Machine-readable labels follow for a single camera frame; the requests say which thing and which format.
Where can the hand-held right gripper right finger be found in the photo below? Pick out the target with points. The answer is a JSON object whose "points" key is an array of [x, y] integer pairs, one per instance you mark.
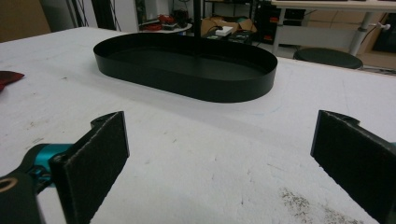
{"points": [[355, 158]]}

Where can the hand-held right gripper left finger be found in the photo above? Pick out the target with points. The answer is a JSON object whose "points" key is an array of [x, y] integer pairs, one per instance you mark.
{"points": [[93, 161]]}

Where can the black oval metal tray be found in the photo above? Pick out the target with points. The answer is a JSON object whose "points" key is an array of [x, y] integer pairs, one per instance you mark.
{"points": [[186, 73]]}

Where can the black round stool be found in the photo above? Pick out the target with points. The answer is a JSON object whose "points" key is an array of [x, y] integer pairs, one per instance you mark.
{"points": [[327, 58]]}

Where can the red cloth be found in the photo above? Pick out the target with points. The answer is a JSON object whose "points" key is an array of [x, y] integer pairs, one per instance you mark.
{"points": [[7, 78]]}

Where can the white desk with metal leg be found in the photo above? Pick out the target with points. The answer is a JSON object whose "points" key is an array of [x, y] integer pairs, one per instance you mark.
{"points": [[330, 21]]}

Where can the round white side table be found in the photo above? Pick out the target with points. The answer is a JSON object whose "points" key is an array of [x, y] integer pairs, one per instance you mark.
{"points": [[166, 29]]}

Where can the red tool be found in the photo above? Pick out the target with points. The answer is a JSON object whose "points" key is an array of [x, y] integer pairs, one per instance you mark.
{"points": [[165, 19]]}

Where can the black vertical pole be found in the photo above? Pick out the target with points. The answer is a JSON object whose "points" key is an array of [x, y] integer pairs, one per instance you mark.
{"points": [[197, 15]]}

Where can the white box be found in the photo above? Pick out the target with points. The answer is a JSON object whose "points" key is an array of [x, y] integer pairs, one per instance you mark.
{"points": [[223, 30]]}

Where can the cardboard box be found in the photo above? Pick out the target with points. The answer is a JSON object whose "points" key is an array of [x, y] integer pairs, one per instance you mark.
{"points": [[214, 24]]}

